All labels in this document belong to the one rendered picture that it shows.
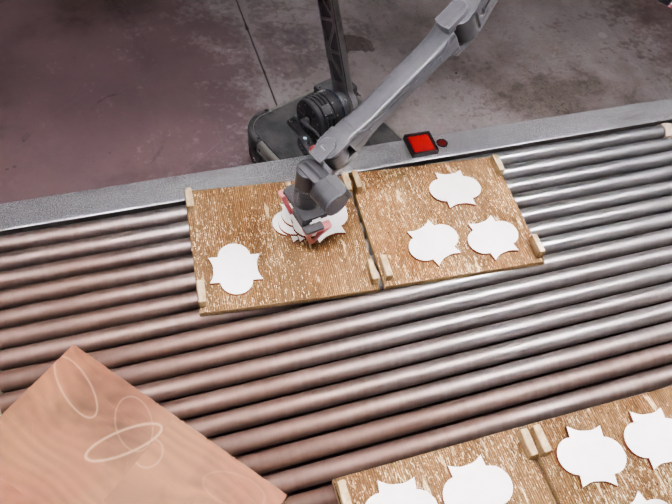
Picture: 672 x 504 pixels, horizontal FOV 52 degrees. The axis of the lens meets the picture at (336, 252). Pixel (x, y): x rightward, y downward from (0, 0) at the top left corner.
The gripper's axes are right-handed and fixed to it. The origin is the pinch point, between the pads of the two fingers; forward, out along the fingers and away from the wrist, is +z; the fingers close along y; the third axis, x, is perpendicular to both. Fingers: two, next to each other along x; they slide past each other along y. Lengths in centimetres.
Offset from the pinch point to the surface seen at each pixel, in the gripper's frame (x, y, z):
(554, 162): -76, -6, 4
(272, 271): 10.5, -5.9, 4.6
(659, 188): -97, -26, 4
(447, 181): -42.4, -0.8, 2.4
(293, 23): -100, 183, 94
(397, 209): -25.9, -2.6, 3.7
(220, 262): 20.4, 0.9, 3.9
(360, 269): -8.2, -14.2, 4.2
